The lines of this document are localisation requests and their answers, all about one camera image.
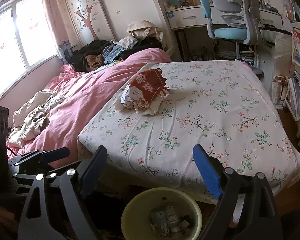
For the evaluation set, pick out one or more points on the yellow-green trash bin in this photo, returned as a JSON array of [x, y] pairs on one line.
[[135, 217]]

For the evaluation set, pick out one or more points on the white desk with drawers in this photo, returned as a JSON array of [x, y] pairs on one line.
[[193, 16]]

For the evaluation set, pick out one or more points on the window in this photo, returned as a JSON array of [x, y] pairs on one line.
[[26, 40]]

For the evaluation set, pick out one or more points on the white bookshelf with books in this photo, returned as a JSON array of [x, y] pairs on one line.
[[290, 91]]

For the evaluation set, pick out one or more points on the red white snack bag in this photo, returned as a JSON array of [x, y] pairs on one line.
[[144, 93]]

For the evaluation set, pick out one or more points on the floral white bed sheet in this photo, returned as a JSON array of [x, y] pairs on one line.
[[220, 105]]

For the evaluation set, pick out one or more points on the blue grey desk chair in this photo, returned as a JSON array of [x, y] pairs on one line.
[[247, 33]]

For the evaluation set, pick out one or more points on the beige pillow on pile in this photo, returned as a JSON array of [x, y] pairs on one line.
[[144, 29]]

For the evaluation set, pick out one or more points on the pile of dark clothes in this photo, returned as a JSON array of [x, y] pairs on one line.
[[101, 52]]

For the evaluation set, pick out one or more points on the pink duvet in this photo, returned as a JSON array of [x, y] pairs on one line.
[[85, 94]]

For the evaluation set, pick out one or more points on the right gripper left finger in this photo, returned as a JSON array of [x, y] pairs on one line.
[[60, 192]]

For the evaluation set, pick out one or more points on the trash inside bin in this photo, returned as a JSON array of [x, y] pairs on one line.
[[167, 223]]

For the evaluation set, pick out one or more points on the beige white clothes on duvet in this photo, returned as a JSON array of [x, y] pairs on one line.
[[31, 119]]

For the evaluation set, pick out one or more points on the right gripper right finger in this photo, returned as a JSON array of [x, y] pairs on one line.
[[259, 217]]

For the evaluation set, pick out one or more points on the pink curtain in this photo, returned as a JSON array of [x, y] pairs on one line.
[[56, 23]]

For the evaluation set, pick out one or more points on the wardrobe with tree decal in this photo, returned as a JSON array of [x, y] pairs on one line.
[[87, 20]]

